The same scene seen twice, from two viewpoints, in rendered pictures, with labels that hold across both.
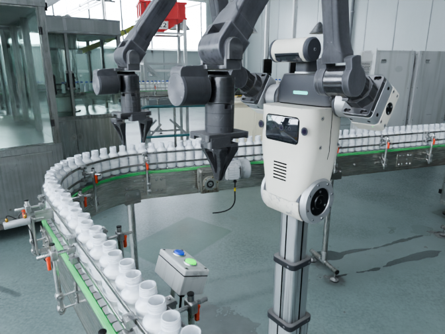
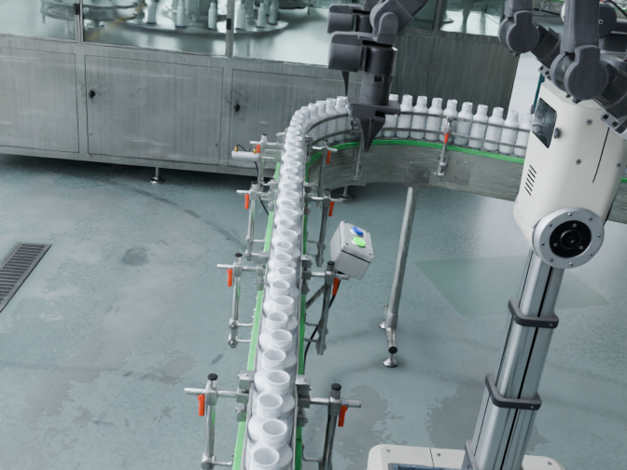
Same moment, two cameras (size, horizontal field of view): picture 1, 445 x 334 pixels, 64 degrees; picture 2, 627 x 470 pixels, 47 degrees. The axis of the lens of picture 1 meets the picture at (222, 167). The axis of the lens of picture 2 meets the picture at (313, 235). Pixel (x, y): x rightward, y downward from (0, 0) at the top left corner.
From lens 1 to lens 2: 0.89 m
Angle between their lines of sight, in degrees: 33
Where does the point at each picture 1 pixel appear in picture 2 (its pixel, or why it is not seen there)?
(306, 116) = (564, 113)
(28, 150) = (333, 74)
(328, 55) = (564, 40)
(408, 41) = not seen: outside the picture
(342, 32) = (581, 14)
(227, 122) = (375, 94)
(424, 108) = not seen: outside the picture
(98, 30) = not seen: outside the picture
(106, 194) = (380, 161)
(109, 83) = (340, 21)
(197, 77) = (349, 46)
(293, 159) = (542, 168)
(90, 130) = (453, 61)
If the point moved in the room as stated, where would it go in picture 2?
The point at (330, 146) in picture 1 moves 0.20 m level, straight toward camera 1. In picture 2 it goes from (601, 165) to (543, 177)
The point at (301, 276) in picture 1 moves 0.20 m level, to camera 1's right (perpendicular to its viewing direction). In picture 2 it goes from (534, 339) to (612, 372)
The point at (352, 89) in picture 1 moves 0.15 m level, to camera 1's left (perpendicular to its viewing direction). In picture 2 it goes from (577, 89) to (501, 72)
